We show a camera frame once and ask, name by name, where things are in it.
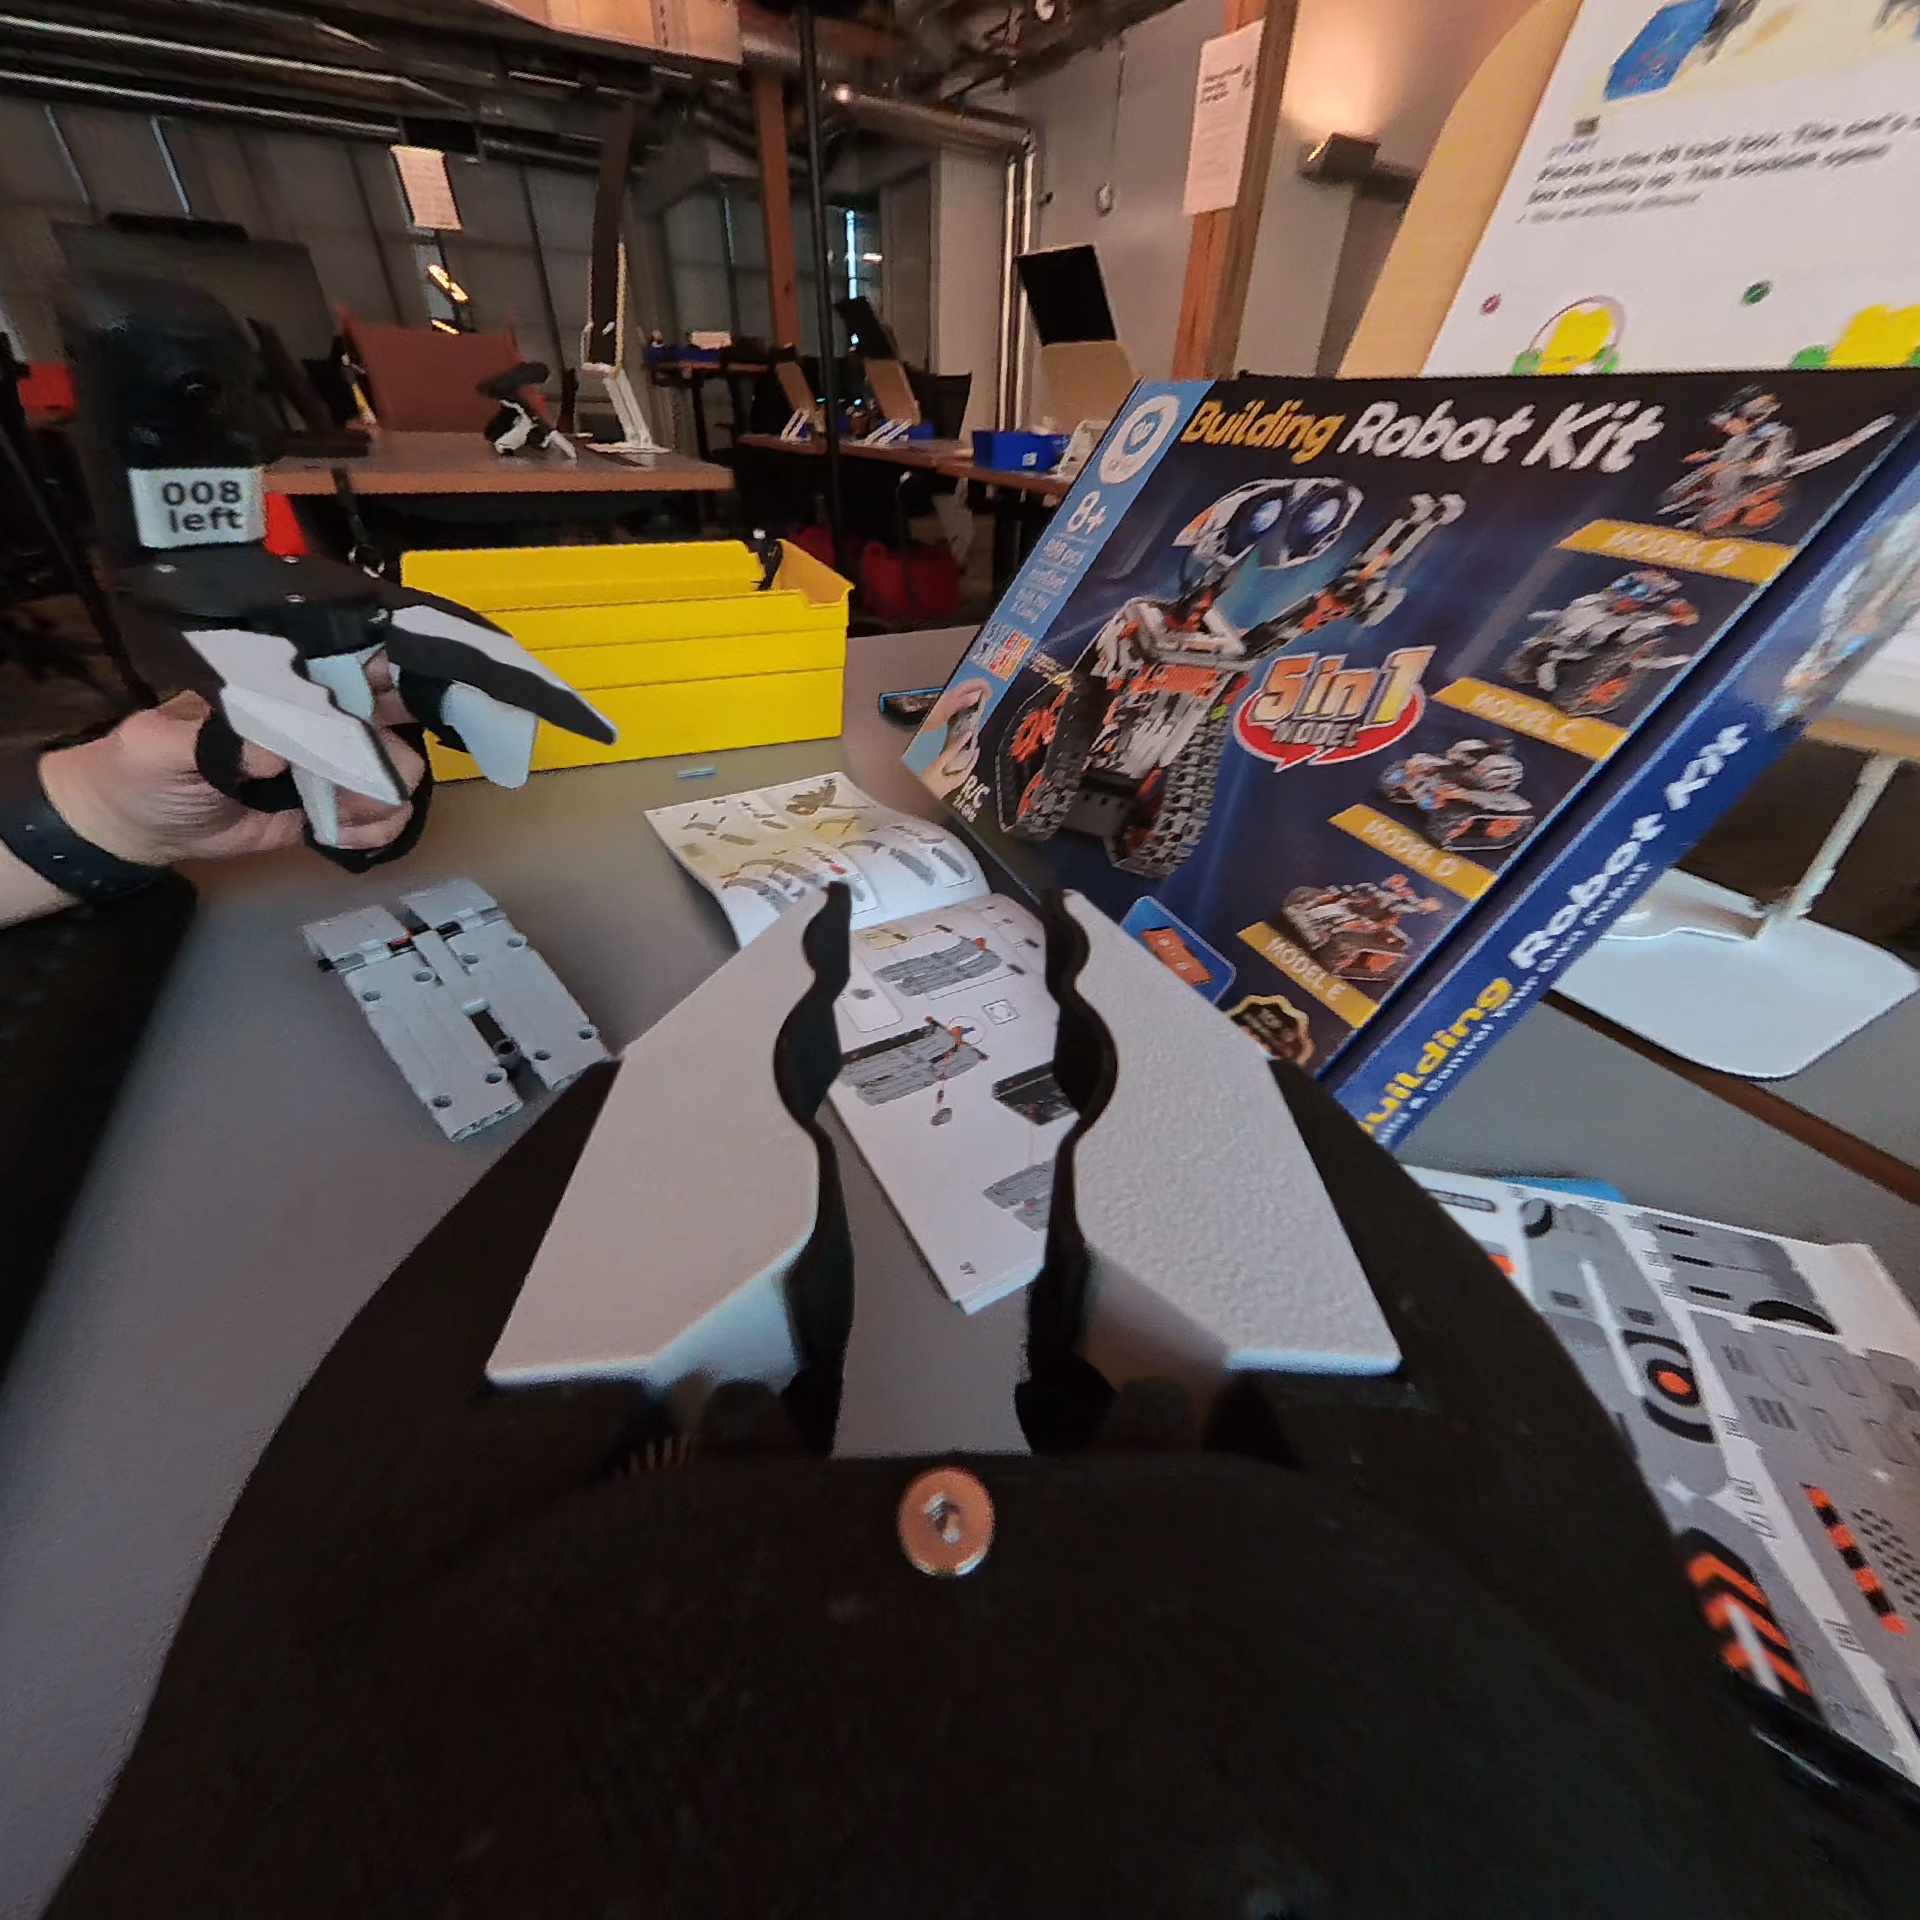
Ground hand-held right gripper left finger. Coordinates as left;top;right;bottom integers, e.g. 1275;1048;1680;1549
484;883;859;1393

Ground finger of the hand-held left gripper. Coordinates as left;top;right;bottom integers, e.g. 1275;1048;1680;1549
182;627;410;845
381;600;620;789

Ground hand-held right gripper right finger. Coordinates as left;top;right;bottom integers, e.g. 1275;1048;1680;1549
1031;887;1407;1376

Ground grey building block assembly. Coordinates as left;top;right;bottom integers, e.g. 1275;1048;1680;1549
300;877;616;1147

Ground person's left forearm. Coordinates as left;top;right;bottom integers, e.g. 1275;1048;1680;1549
0;744;85;936

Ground person's left hand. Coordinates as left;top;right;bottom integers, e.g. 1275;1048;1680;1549
36;660;437;875

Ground black wristband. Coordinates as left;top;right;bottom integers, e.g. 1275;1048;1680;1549
0;777;163;906

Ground white instruction booklet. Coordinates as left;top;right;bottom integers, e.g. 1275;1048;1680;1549
642;768;1093;1316

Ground red bags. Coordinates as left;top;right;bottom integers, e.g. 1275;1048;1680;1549
790;522;964;627

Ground blue robot kit box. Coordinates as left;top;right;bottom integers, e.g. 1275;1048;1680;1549
896;363;1920;1162

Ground white stand base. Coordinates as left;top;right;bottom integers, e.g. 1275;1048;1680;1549
1549;747;1920;1087

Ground printed cardboard sheet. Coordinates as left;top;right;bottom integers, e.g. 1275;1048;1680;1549
1407;1169;1920;1791

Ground black cardboard sign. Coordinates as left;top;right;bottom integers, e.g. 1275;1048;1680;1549
1013;241;1144;433

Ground white paper note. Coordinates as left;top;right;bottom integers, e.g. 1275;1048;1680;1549
1181;18;1272;218

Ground wooden display board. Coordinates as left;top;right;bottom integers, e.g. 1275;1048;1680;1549
1333;0;1595;379

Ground printed instruction sheet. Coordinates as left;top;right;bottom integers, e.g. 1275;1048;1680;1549
1415;0;1920;379

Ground yellow bin with cable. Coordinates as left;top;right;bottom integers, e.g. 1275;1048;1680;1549
399;538;856;789

